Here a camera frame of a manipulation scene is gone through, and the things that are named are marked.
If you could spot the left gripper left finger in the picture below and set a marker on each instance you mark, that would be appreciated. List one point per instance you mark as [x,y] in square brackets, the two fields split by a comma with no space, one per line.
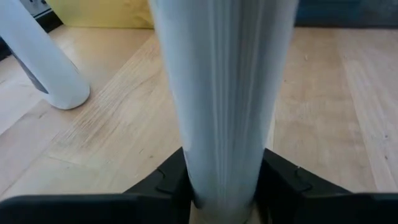
[93,208]

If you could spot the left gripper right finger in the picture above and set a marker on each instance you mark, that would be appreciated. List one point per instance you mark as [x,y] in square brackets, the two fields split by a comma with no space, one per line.
[311,208]

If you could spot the dark smoky plastic bin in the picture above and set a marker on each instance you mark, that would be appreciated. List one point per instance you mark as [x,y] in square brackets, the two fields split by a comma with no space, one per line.
[357,12]

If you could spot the yellow plastic bin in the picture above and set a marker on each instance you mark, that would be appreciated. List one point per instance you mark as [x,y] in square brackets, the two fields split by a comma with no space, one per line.
[99,12]

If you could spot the white plastic cleaner bottle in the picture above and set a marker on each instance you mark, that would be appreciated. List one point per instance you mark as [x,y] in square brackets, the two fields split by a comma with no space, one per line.
[46,68]
[224,93]

